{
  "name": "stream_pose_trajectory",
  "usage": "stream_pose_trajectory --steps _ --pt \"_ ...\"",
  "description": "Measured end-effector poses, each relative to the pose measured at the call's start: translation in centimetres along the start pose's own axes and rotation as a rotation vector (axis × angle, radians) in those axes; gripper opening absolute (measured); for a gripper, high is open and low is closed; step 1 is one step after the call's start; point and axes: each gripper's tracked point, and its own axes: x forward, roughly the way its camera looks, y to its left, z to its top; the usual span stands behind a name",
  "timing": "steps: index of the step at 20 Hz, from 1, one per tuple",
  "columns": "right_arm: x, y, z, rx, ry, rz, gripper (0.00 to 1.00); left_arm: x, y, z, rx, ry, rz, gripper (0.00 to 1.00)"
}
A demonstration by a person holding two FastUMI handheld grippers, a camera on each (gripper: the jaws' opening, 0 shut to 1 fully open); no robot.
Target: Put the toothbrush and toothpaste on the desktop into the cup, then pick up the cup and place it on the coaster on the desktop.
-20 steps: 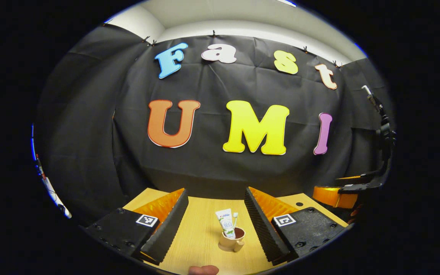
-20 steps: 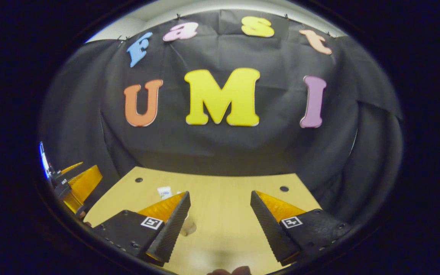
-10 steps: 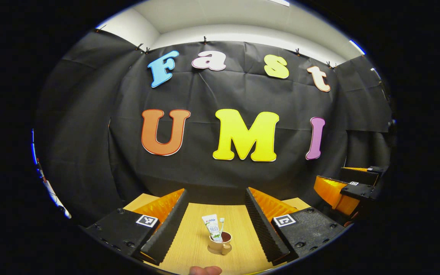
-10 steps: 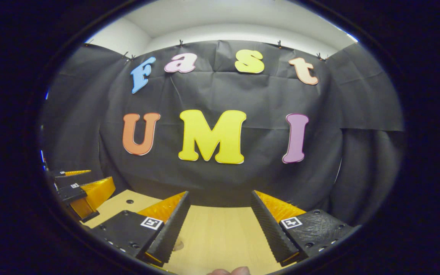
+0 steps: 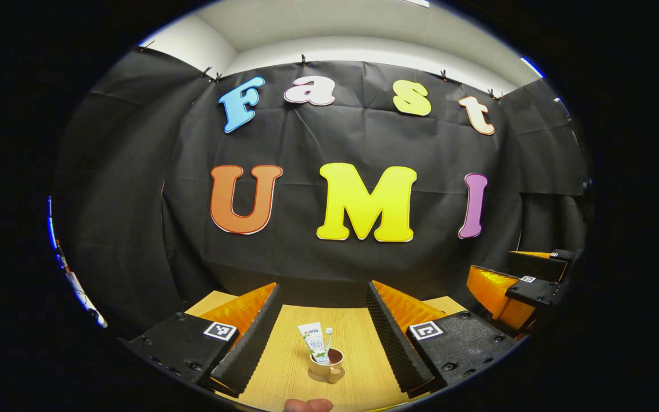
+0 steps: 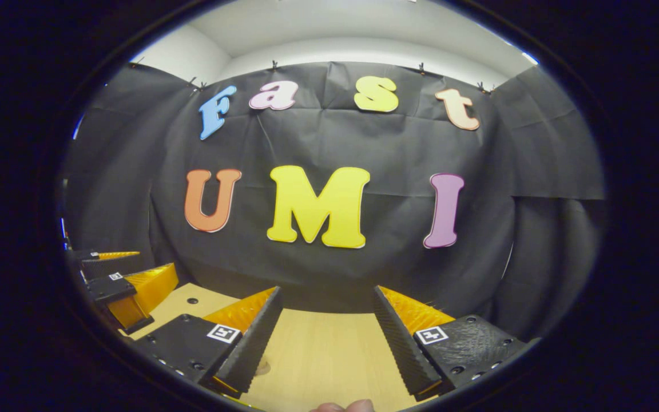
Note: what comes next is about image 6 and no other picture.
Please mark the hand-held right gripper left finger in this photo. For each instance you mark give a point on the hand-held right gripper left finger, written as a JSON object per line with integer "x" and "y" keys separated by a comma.
{"x": 249, "y": 349}

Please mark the black backdrop cloth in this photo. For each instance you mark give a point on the black backdrop cloth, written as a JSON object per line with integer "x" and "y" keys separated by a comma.
{"x": 318, "y": 143}

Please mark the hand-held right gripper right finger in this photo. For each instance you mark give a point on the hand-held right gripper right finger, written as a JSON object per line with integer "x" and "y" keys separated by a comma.
{"x": 401, "y": 343}

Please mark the ceiling light panel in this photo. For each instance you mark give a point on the ceiling light panel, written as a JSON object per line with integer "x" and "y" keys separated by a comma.
{"x": 530, "y": 58}

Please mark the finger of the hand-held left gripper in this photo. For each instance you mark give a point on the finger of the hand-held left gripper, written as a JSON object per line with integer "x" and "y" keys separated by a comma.
{"x": 103, "y": 289}
{"x": 112, "y": 267}

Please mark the wooden desktop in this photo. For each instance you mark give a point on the wooden desktop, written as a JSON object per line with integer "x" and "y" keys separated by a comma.
{"x": 329, "y": 355}

